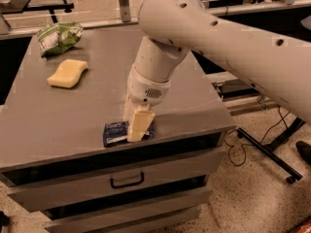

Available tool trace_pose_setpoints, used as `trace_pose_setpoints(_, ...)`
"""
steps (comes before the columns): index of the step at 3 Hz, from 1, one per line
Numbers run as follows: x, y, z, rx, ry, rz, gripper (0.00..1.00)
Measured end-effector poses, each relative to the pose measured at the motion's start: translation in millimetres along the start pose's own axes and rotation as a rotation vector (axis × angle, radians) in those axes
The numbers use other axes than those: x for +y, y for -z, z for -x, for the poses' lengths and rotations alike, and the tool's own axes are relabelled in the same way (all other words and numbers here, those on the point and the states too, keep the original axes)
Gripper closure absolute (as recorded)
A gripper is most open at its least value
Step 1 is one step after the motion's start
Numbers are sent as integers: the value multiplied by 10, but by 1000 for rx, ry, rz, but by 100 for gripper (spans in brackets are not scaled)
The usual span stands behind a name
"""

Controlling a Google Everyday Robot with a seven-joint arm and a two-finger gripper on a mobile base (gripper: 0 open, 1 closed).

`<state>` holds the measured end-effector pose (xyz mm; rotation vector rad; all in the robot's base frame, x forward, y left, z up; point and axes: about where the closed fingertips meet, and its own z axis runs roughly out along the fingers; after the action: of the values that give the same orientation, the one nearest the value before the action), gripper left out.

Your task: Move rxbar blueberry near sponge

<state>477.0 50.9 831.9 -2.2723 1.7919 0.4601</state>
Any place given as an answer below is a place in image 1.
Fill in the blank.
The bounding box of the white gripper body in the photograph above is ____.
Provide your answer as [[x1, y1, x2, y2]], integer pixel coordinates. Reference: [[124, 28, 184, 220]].
[[127, 66, 171, 106]]

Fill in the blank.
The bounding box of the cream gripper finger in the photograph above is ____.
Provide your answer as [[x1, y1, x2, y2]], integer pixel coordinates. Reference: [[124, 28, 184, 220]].
[[123, 94, 137, 122], [127, 106, 155, 142]]

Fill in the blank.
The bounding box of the blue rxbar blueberry wrapper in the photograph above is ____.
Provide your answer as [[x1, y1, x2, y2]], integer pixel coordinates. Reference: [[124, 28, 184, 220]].
[[102, 121, 155, 148]]

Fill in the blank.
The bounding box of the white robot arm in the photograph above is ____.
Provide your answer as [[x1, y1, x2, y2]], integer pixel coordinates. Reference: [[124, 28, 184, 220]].
[[124, 0, 311, 142]]

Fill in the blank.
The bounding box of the yellow sponge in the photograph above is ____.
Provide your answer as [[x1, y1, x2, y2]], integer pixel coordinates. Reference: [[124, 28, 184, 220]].
[[47, 59, 88, 88]]

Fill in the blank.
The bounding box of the grey drawer cabinet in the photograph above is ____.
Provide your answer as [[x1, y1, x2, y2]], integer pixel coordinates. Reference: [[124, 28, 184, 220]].
[[0, 28, 234, 233]]

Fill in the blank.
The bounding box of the black wheeled stand base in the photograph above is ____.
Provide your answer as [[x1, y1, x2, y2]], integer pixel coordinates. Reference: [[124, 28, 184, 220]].
[[237, 117, 305, 184]]

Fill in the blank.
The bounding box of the black shoe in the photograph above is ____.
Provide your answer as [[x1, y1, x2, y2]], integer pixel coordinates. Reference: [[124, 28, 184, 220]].
[[295, 141, 311, 165]]

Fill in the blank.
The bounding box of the black drawer handle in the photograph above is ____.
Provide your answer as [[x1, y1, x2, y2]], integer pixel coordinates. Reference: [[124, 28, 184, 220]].
[[110, 172, 145, 189]]

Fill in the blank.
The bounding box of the metal rail post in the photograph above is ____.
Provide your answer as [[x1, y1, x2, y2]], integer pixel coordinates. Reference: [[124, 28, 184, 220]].
[[119, 0, 131, 22]]

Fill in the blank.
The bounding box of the black floor cable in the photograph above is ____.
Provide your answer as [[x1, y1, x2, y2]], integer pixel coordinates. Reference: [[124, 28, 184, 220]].
[[224, 106, 293, 167]]

